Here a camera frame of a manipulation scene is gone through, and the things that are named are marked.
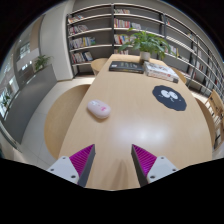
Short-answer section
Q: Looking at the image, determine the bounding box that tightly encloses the small green potted plant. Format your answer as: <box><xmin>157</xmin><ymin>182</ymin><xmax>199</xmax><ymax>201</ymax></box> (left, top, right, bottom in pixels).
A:
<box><xmin>33</xmin><ymin>54</ymin><xmax>52</xmax><ymax>72</ymax></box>

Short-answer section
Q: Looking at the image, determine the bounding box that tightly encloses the white book with orange lettering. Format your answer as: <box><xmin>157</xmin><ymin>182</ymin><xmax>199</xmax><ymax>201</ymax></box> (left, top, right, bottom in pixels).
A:
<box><xmin>143</xmin><ymin>70</ymin><xmax>180</xmax><ymax>84</ymax></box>

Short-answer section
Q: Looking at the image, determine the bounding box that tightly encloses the pink computer mouse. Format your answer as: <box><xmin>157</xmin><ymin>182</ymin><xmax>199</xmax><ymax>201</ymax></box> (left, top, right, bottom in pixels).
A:
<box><xmin>87</xmin><ymin>99</ymin><xmax>112</xmax><ymax>120</ymax></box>

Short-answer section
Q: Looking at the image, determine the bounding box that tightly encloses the black hardcover book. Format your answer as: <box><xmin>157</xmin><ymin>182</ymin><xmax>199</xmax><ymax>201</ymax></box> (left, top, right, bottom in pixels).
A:
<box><xmin>108</xmin><ymin>60</ymin><xmax>145</xmax><ymax>75</ymax></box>

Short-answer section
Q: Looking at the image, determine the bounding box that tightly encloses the dark mouse pad with eyes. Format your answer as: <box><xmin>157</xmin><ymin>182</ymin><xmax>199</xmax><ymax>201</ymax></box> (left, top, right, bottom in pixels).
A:
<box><xmin>152</xmin><ymin>84</ymin><xmax>188</xmax><ymax>112</ymax></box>

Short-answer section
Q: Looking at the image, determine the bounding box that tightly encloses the group of wooden frame chairs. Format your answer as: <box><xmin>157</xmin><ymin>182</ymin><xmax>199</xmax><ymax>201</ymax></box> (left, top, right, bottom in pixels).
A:
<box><xmin>203</xmin><ymin>89</ymin><xmax>224</xmax><ymax>149</ymax></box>

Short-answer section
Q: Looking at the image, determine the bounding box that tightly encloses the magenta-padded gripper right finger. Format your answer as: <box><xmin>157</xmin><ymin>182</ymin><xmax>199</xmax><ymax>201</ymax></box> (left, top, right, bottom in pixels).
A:
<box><xmin>130</xmin><ymin>143</ymin><xmax>179</xmax><ymax>188</ymax></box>

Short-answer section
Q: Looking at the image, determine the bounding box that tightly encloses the thick white book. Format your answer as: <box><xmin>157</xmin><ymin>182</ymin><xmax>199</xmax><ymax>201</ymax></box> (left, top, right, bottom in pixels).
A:
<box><xmin>143</xmin><ymin>61</ymin><xmax>180</xmax><ymax>81</ymax></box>

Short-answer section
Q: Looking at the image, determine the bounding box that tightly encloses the grey shelf unit with books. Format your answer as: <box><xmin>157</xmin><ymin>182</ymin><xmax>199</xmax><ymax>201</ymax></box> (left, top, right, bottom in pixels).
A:
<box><xmin>65</xmin><ymin>2</ymin><xmax>224</xmax><ymax>111</ymax></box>

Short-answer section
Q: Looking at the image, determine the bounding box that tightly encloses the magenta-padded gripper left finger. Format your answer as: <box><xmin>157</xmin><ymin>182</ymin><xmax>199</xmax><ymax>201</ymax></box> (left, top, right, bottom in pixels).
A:
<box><xmin>46</xmin><ymin>143</ymin><xmax>97</xmax><ymax>188</ymax></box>

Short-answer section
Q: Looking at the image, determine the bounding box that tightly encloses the green potted plant, white pot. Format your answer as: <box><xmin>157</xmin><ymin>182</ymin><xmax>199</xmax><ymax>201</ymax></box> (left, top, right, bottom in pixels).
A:
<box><xmin>127</xmin><ymin>28</ymin><xmax>173</xmax><ymax>64</ymax></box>

